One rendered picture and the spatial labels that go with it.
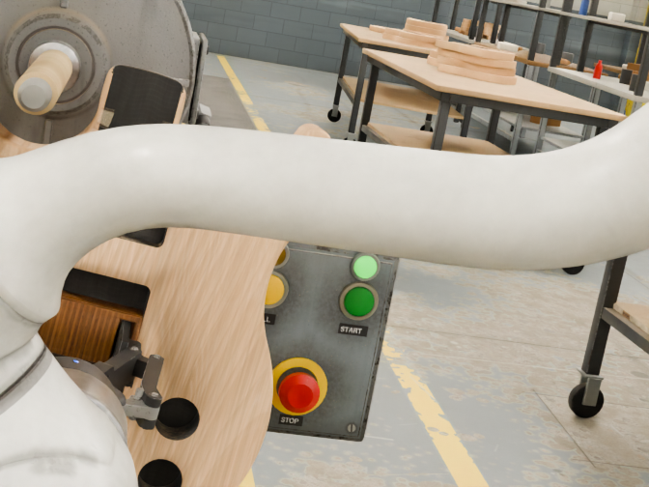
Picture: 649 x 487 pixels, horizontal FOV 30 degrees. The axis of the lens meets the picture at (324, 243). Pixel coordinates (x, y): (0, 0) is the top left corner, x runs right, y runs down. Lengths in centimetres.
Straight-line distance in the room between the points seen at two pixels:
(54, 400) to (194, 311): 37
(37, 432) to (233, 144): 18
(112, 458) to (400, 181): 22
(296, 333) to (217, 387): 18
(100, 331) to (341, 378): 29
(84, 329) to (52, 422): 37
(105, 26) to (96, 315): 28
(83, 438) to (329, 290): 56
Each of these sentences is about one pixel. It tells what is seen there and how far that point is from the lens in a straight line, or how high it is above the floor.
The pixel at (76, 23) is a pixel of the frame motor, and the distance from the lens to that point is 113.
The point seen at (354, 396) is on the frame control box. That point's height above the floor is 97.
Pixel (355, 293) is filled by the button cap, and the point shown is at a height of 108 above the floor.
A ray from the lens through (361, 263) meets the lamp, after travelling 117.
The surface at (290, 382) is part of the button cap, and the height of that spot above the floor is 99.
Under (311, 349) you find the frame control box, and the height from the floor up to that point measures 101.
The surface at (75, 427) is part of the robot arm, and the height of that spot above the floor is 112.
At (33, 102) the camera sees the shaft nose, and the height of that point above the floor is 125.
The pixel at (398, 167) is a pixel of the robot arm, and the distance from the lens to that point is 62.
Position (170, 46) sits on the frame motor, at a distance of 114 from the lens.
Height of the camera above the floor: 138
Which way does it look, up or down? 13 degrees down
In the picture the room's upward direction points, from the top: 10 degrees clockwise
